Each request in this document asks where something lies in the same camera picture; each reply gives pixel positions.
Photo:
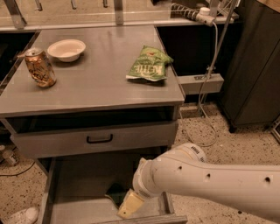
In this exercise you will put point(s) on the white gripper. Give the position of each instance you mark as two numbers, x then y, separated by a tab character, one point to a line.
142	186

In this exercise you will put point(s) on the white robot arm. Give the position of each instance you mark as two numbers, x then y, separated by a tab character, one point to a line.
184	170

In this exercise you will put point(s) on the open grey middle drawer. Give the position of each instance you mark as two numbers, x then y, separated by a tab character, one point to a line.
76	188

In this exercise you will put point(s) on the grey drawer cabinet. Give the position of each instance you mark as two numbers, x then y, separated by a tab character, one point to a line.
93	91

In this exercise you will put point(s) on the grey top drawer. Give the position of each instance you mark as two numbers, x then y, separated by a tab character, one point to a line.
68	142

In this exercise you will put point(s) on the white shoe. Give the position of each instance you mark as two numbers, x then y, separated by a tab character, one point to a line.
25	216

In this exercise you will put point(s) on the small can on floor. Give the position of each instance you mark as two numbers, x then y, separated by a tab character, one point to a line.
10	157

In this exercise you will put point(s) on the green chip bag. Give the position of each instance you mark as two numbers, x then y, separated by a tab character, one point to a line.
150	65

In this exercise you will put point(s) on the dark cabinet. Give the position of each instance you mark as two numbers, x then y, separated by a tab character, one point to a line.
251	90

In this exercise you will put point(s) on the white bowl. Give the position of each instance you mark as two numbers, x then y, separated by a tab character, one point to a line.
67	50

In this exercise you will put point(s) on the gold soda can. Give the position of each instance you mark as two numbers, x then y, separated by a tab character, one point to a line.
40	67

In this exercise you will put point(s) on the white power strip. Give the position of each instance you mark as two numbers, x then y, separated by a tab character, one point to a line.
202	15

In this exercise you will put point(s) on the black drawer handle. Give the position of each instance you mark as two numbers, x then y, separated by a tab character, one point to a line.
102	140

